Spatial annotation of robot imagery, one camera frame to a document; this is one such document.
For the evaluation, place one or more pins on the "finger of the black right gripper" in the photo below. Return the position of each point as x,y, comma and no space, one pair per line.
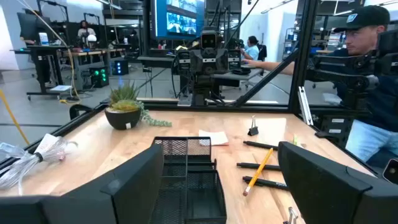
222,62
196,62

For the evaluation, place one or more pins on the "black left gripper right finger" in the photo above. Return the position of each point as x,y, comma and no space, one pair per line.
326,199

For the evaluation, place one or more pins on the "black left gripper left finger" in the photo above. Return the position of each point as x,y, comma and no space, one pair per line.
93,205

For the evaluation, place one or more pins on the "black pen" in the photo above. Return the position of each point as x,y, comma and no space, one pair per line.
245,165
259,145
273,184

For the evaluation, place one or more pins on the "yellow-green highlighter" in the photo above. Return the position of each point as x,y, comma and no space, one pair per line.
295,140

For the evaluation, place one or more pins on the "yellow pencil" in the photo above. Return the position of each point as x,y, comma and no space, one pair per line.
258,172

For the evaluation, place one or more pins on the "pink sticky note pad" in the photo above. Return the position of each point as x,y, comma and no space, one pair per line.
217,138

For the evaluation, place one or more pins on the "black mesh desk organizer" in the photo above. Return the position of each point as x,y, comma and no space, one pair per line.
199,186

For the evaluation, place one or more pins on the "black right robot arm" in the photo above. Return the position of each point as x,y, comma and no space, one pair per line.
203,87

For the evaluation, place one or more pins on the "grey office desk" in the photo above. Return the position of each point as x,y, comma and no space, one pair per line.
245,74

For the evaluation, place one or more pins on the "person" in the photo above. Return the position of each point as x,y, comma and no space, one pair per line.
85,31
363,40
252,49

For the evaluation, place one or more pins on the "large blue display screen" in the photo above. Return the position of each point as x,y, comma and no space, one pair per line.
177,21

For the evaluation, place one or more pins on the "black controller box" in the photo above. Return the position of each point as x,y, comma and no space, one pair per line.
335,130

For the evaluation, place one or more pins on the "black box with blue lights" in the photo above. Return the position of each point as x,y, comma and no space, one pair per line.
120,68

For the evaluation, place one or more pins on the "potted succulent plant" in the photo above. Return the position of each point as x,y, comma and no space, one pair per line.
122,119

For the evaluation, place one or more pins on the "computer with green lights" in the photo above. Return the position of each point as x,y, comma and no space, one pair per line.
99,77

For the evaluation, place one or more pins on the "black standing desk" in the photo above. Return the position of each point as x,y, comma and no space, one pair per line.
40,62

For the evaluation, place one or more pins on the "black desk monitor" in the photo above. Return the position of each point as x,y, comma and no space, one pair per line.
31,28

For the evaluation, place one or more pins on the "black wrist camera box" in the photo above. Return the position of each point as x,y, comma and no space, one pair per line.
208,40

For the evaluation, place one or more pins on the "small black camera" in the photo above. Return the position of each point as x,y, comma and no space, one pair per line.
391,171

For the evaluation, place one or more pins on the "black aluminium table frame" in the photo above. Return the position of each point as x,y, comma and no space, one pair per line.
300,62

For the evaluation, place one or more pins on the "silver aluminium bracket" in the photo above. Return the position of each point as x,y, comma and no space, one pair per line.
305,107

